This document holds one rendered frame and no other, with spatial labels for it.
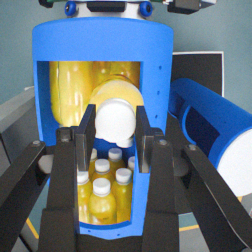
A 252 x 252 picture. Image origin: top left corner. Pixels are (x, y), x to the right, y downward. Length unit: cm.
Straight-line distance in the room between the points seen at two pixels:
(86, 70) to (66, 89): 5
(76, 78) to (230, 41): 150
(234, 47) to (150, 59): 149
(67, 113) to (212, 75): 125
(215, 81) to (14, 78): 154
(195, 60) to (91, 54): 122
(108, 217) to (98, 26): 40
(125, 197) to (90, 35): 38
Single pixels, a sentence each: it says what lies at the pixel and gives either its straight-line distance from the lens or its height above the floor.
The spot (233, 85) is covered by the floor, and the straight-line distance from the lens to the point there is 181.
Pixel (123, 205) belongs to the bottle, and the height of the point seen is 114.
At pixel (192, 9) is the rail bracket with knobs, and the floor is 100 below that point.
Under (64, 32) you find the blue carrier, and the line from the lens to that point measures 31.
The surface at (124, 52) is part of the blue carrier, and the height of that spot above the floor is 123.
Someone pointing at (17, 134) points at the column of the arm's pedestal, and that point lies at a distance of 97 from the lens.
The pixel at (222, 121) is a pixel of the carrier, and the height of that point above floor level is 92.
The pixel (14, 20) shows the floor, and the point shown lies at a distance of 176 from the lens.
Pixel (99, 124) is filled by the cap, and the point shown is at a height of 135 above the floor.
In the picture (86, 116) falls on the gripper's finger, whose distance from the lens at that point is 17.
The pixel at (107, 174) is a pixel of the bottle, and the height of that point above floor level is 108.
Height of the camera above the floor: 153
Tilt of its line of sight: 68 degrees down
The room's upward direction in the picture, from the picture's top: 175 degrees clockwise
